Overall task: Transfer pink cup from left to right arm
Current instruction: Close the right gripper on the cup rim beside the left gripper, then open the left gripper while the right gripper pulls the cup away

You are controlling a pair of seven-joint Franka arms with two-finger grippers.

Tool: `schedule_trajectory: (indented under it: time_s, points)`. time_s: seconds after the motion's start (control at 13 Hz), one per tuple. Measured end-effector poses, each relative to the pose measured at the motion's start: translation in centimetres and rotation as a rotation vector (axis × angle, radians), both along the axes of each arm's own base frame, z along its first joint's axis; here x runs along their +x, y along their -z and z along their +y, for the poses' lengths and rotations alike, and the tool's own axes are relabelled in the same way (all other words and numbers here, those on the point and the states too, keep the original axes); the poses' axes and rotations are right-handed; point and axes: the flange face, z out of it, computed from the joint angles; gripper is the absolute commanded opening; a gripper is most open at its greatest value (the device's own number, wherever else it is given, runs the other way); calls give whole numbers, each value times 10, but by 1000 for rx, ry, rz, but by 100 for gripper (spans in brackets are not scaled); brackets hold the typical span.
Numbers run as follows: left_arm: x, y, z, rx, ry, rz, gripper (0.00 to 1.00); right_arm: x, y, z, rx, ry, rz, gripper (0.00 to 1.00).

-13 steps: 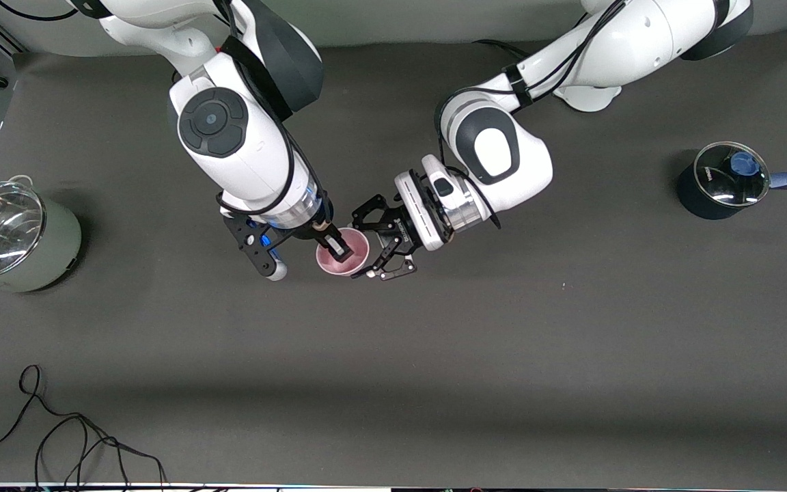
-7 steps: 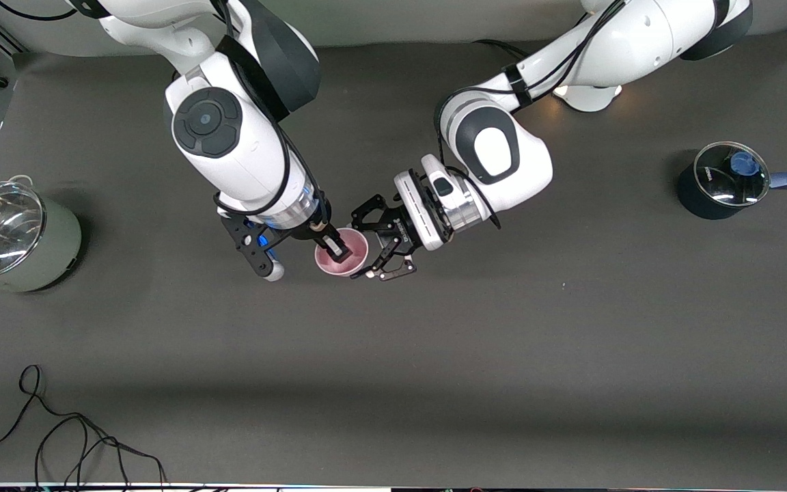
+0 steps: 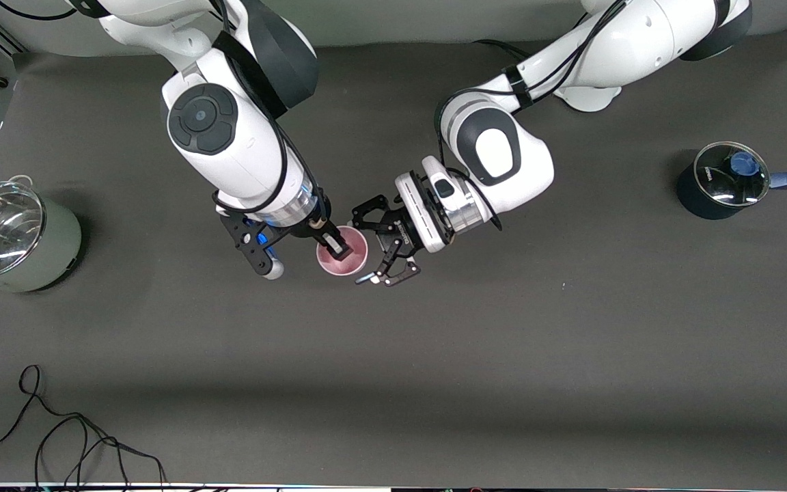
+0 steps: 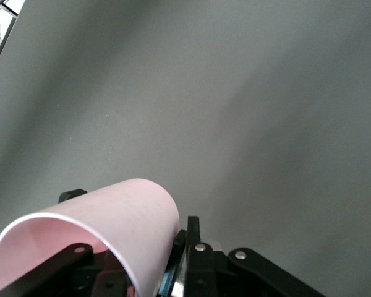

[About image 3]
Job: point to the pale green pot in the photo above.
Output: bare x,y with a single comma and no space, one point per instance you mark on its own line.
59,253

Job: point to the dark blue saucepan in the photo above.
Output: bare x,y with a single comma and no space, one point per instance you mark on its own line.
697,201

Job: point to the glass lid with steel knob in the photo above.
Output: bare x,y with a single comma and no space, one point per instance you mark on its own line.
4,232

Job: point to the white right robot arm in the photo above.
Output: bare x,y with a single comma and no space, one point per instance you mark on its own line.
229,150

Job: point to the glass lid with blue knob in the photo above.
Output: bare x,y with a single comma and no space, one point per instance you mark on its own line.
721,178

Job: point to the dark grey table mat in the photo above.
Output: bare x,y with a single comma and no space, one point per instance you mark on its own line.
393,355

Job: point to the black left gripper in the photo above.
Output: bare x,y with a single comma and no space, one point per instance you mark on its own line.
400,234

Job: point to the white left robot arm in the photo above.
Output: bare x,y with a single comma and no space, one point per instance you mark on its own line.
639,41

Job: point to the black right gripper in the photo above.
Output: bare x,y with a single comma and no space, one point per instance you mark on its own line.
319,228

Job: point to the pink plastic cup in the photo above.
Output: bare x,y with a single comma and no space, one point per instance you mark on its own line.
356,263

